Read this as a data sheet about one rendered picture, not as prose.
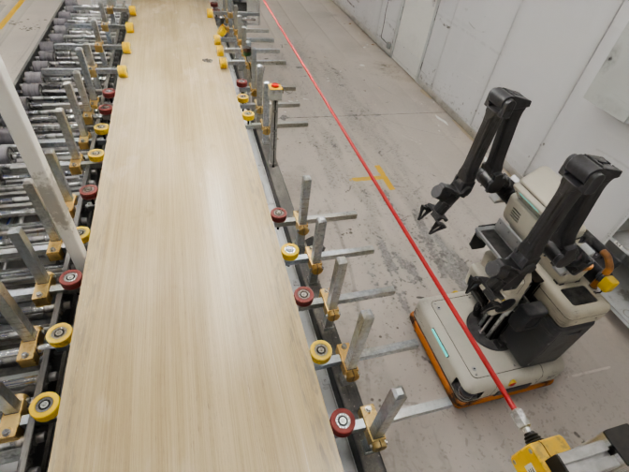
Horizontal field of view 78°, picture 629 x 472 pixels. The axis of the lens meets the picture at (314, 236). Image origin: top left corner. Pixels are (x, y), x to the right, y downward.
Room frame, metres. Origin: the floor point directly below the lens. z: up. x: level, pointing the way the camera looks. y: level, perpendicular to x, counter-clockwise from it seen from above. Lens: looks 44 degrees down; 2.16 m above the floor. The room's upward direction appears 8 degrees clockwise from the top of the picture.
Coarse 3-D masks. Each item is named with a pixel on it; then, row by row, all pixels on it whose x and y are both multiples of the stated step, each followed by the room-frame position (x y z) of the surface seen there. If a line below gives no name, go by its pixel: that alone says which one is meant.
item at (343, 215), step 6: (312, 216) 1.50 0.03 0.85; (318, 216) 1.50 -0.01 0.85; (330, 216) 1.52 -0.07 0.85; (336, 216) 1.52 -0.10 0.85; (342, 216) 1.54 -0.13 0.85; (348, 216) 1.55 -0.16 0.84; (354, 216) 1.56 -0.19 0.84; (288, 222) 1.43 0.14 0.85; (294, 222) 1.44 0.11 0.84; (312, 222) 1.48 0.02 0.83
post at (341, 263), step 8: (336, 264) 0.96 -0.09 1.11; (344, 264) 0.95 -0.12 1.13; (336, 272) 0.95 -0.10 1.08; (344, 272) 0.95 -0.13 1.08; (336, 280) 0.95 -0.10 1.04; (336, 288) 0.95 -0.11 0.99; (328, 296) 0.97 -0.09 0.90; (336, 296) 0.95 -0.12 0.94; (328, 304) 0.96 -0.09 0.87; (336, 304) 0.95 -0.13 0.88; (328, 320) 0.95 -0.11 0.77
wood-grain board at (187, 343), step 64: (192, 0) 4.69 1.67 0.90; (128, 64) 2.86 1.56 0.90; (192, 64) 3.03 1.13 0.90; (128, 128) 1.99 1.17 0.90; (192, 128) 2.09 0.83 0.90; (128, 192) 1.43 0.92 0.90; (192, 192) 1.49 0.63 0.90; (256, 192) 1.57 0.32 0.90; (128, 256) 1.03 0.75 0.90; (192, 256) 1.08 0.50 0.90; (256, 256) 1.13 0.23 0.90; (128, 320) 0.74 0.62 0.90; (192, 320) 0.78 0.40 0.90; (256, 320) 0.81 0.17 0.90; (64, 384) 0.49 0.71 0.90; (128, 384) 0.52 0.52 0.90; (192, 384) 0.54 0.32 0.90; (256, 384) 0.57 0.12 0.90; (64, 448) 0.32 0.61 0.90; (128, 448) 0.34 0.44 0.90; (192, 448) 0.36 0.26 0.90; (256, 448) 0.39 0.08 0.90; (320, 448) 0.41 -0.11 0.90
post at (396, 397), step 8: (392, 392) 0.50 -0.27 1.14; (400, 392) 0.50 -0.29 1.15; (392, 400) 0.49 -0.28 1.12; (400, 400) 0.48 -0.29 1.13; (384, 408) 0.50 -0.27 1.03; (392, 408) 0.48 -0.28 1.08; (400, 408) 0.49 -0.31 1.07; (376, 416) 0.51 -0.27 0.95; (384, 416) 0.48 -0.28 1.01; (392, 416) 0.48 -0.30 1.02; (376, 424) 0.49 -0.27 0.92; (384, 424) 0.48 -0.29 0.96; (376, 432) 0.48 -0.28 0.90; (384, 432) 0.49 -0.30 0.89; (368, 448) 0.48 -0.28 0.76
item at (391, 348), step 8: (392, 344) 0.85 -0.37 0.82; (400, 344) 0.86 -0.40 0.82; (408, 344) 0.86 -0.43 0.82; (416, 344) 0.87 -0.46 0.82; (368, 352) 0.80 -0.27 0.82; (376, 352) 0.80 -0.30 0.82; (384, 352) 0.81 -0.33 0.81; (392, 352) 0.82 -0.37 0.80; (336, 360) 0.75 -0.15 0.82; (360, 360) 0.78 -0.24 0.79; (320, 368) 0.72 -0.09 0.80
